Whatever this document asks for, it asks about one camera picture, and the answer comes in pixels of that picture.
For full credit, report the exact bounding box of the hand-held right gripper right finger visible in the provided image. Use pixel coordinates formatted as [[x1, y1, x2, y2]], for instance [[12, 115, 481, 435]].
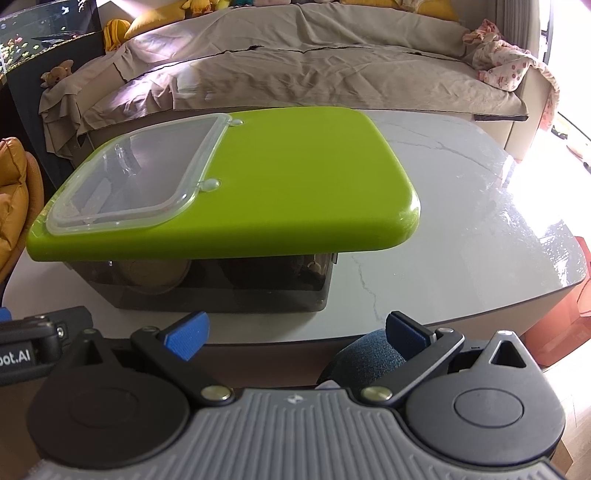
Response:
[[360, 310, 539, 407]]

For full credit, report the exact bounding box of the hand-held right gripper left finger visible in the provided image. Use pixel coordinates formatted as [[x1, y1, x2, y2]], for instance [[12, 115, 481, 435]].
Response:
[[69, 311, 234, 407]]

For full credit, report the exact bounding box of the round wooden coaster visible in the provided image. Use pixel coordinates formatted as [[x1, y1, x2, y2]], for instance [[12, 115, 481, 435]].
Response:
[[115, 258, 190, 296]]

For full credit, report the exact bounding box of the dark transparent storage box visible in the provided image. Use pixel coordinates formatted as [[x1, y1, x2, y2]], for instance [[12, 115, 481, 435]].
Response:
[[65, 251, 340, 315]]

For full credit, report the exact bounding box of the green storage box lid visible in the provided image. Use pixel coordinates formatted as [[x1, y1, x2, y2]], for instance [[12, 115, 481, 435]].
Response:
[[25, 106, 422, 265]]

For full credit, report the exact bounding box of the white marble desktop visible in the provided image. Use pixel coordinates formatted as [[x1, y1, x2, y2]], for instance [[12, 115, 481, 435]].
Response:
[[0, 111, 591, 352]]

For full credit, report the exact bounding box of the person's leg in jeans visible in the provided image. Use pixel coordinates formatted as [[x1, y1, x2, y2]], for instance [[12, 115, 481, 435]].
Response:
[[316, 328, 402, 388]]

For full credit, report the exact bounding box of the yellow leather armchair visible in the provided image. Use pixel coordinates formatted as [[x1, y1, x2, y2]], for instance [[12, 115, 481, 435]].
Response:
[[0, 136, 44, 282]]

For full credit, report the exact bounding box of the red plastic box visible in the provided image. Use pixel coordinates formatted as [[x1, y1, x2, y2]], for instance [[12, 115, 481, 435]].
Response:
[[524, 272, 591, 370]]

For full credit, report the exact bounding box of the black cabinet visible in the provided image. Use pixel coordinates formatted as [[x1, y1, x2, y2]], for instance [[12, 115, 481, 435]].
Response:
[[0, 32, 107, 144]]

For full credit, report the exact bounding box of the cream sofa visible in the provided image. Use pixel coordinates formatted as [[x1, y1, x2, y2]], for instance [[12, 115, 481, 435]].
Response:
[[462, 0, 561, 160]]

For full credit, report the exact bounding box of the small brown plush toy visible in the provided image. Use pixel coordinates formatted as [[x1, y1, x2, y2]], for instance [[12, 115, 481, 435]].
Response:
[[41, 60, 75, 88]]

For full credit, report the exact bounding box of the beige sofa cover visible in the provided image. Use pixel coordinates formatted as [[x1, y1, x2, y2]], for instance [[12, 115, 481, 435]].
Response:
[[39, 0, 529, 153]]

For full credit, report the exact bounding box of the pink floral cloth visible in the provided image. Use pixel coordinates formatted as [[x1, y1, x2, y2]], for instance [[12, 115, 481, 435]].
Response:
[[463, 19, 560, 134]]

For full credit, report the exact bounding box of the glass fish tank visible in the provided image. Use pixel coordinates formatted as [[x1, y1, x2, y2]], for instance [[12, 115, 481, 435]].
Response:
[[0, 0, 102, 84]]

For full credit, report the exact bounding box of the yellow striped plush toy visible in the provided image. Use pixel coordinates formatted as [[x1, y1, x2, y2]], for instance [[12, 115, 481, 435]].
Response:
[[102, 18, 132, 52]]

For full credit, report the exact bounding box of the long yellow pillow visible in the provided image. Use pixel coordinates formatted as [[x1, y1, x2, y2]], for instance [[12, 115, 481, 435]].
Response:
[[123, 10, 190, 40]]

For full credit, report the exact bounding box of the yellow cushion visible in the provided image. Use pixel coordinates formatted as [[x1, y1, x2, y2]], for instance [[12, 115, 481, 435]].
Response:
[[383, 0, 459, 21]]

